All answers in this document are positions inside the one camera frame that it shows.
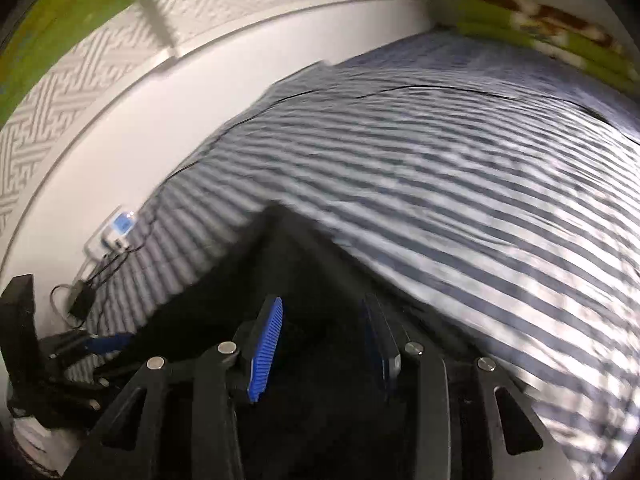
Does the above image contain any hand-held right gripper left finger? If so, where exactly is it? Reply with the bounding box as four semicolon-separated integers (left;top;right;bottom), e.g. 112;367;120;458
60;296;284;480

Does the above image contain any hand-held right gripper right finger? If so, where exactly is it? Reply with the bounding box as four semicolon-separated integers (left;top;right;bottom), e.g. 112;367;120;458
362;294;576;480

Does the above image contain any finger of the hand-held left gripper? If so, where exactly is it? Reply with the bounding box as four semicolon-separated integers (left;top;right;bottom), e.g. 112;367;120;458
37;329;135;362
55;362;151;413

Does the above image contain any black pants red logo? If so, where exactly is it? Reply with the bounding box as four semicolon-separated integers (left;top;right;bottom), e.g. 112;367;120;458
145;200;481;480

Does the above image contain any black power adapter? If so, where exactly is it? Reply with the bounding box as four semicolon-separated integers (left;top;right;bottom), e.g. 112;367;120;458
67;282;97;319

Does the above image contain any blue white striped bed sheet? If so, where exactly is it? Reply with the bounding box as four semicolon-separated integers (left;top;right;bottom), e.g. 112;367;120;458
65;30;640;480

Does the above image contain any folded green floral blanket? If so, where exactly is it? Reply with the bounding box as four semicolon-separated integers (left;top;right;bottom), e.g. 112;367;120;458
457;0;640;86

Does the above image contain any thin black cable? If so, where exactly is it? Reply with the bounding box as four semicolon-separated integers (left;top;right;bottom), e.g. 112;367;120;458
167;84;628;183

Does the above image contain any green wall map poster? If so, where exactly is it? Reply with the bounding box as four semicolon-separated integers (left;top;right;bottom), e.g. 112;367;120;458
0;0;433;126

